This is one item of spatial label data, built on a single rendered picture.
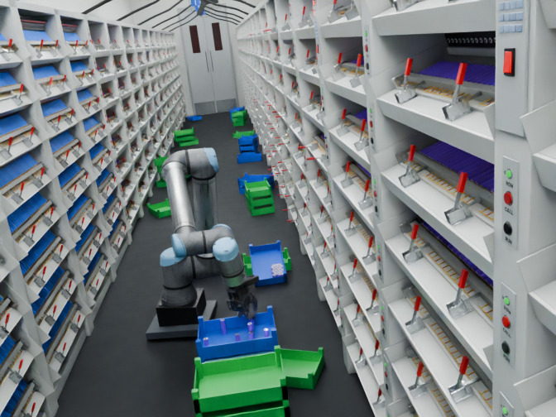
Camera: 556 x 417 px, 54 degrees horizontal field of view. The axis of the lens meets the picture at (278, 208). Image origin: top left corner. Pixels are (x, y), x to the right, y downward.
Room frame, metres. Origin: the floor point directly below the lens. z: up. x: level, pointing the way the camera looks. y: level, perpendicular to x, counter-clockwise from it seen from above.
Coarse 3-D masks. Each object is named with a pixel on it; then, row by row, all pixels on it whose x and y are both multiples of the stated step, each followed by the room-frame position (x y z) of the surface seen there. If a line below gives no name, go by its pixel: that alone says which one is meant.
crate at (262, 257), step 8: (256, 248) 3.29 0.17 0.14; (264, 248) 3.29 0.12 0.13; (272, 248) 3.30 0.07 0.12; (280, 248) 3.24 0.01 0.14; (256, 256) 3.26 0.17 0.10; (264, 256) 3.25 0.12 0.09; (272, 256) 3.25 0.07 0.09; (280, 256) 3.24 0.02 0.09; (256, 264) 3.20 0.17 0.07; (264, 264) 3.19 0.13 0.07; (272, 264) 3.18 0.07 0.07; (256, 272) 3.13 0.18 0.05; (264, 272) 3.12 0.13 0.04; (264, 280) 3.01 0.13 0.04; (272, 280) 3.02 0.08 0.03; (280, 280) 3.03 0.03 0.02
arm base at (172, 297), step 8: (168, 288) 2.58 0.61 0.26; (176, 288) 2.57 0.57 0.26; (184, 288) 2.58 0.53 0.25; (192, 288) 2.63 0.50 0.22; (168, 296) 2.57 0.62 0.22; (176, 296) 2.56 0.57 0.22; (184, 296) 2.57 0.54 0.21; (192, 296) 2.60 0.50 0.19; (168, 304) 2.56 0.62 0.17; (176, 304) 2.55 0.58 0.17; (184, 304) 2.56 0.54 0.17
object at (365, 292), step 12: (348, 252) 2.04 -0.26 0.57; (348, 264) 2.03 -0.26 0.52; (348, 276) 1.89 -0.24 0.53; (360, 276) 1.88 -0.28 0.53; (360, 288) 1.81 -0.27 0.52; (372, 288) 1.75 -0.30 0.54; (360, 300) 1.73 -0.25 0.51; (372, 300) 1.61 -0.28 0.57; (372, 312) 1.61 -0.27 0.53; (372, 324) 1.56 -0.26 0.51
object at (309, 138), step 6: (312, 132) 2.74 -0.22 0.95; (318, 132) 2.74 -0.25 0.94; (306, 138) 2.74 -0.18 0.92; (312, 138) 2.74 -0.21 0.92; (306, 144) 2.74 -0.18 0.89; (318, 150) 2.54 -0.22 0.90; (312, 156) 2.62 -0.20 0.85; (318, 156) 2.43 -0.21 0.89; (318, 162) 2.41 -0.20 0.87; (324, 162) 2.14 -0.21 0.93; (324, 168) 2.21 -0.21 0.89
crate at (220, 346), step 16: (208, 320) 1.97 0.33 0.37; (240, 320) 1.98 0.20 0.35; (256, 320) 1.98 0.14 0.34; (272, 320) 1.97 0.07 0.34; (208, 336) 1.94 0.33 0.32; (224, 336) 1.92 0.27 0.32; (240, 336) 1.91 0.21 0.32; (256, 336) 1.89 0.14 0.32; (272, 336) 1.79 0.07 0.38; (208, 352) 1.77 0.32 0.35; (224, 352) 1.78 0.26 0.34; (240, 352) 1.78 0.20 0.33
